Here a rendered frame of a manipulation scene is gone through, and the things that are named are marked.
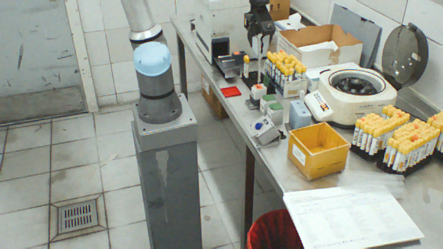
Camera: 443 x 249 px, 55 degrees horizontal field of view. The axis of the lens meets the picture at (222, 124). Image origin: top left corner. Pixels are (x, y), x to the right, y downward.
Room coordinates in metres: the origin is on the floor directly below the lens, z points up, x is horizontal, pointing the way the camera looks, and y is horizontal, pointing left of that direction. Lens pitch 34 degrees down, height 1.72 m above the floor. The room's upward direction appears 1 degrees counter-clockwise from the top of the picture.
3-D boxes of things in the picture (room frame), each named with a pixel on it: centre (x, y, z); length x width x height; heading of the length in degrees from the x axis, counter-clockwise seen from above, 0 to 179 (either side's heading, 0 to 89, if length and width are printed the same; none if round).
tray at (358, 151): (1.13, -0.51, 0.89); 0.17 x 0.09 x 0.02; 125
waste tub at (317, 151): (1.04, -0.29, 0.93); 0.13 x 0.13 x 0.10; 22
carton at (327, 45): (1.72, -0.42, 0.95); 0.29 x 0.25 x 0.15; 108
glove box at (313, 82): (1.53, -0.46, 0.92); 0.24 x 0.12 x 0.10; 108
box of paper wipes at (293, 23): (2.06, -0.37, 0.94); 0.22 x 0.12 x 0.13; 22
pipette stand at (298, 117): (1.22, -0.26, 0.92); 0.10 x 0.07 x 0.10; 9
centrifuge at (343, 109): (1.35, -0.47, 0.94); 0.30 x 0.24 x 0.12; 99
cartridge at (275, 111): (1.28, -0.19, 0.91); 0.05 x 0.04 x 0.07; 108
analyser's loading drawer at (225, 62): (1.70, -0.02, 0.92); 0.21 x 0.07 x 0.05; 18
